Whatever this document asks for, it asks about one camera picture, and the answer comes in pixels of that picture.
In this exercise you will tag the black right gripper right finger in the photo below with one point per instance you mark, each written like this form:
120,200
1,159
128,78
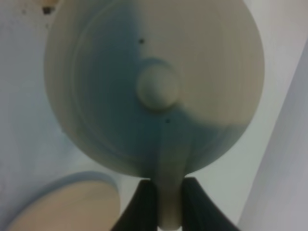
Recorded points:
199,213

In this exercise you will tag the beige teapot saucer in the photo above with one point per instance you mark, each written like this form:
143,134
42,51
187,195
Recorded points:
84,201

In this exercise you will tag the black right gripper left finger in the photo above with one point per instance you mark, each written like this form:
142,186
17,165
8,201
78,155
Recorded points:
141,213

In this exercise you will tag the beige ceramic teapot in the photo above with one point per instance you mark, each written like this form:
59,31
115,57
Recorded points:
155,89

